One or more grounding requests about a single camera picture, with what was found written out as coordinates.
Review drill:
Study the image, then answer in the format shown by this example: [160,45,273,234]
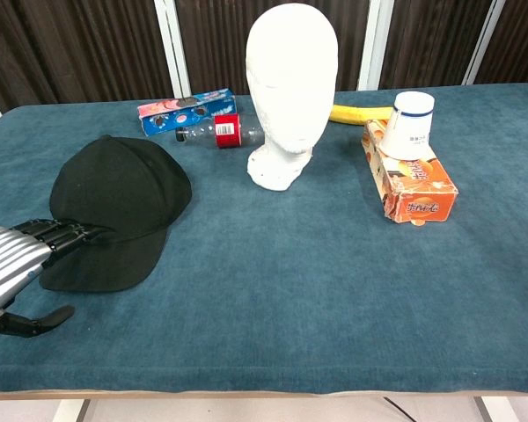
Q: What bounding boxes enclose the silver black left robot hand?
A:
[0,219,111,338]

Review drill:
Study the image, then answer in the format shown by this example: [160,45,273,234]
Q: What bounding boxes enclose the black baseball cap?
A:
[39,135,193,294]

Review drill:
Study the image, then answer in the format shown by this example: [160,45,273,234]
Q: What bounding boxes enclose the white foam mannequin head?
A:
[245,2,340,193]

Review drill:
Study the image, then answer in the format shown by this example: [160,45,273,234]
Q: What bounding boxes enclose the metal table leg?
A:
[51,398,92,422]
[468,397,514,422]

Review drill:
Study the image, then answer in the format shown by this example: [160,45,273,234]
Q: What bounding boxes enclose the blue cookie box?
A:
[136,87,239,136]

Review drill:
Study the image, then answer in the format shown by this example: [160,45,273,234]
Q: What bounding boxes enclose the dark brown curtain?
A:
[0,0,528,113]

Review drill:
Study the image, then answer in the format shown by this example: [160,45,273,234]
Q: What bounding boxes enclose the clear bottle with red label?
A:
[174,113,266,149]

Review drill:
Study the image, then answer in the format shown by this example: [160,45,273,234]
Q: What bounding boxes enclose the yellow banana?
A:
[328,103,395,128]

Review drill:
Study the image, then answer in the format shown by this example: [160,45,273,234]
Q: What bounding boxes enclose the orange snack box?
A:
[361,118,459,228]

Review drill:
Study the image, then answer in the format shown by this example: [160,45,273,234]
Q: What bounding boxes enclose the white paper cup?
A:
[378,91,436,162]

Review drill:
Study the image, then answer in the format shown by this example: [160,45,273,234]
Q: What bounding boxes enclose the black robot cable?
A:
[382,397,417,422]

